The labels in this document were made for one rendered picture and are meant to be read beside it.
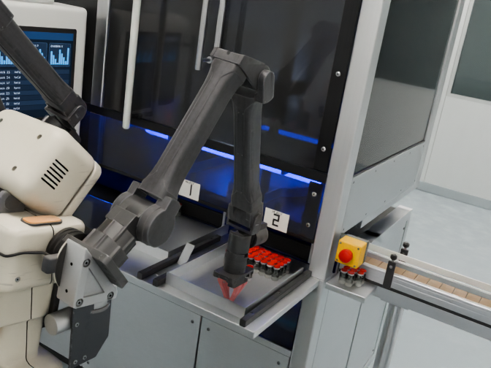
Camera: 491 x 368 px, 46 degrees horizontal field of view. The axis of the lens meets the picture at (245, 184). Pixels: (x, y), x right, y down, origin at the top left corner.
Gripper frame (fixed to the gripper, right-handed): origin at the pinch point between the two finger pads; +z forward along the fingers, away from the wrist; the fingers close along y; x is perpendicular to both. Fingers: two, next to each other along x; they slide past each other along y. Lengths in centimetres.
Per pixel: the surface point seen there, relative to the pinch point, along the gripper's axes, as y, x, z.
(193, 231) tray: 34, 37, 0
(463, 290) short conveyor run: 54, -49, -5
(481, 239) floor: 398, -17, 72
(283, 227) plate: 35.1, 4.3, -11.7
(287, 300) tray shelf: 17.1, -9.2, 1.8
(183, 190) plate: 35, 43, -12
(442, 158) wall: 497, 51, 28
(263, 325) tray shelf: 0.8, -10.7, 2.7
